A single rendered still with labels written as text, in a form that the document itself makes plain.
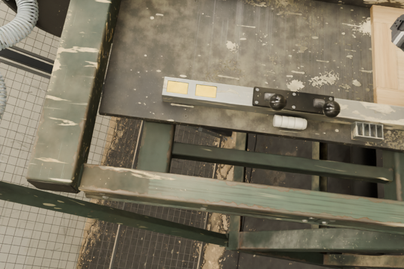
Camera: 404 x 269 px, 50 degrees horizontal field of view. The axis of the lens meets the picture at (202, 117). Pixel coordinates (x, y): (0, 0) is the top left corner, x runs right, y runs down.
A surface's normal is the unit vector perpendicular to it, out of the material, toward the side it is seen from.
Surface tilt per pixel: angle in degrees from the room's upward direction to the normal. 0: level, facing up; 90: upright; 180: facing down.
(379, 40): 57
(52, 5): 90
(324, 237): 0
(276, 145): 0
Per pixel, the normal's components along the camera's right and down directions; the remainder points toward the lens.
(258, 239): -0.80, -0.29
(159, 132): 0.07, -0.36
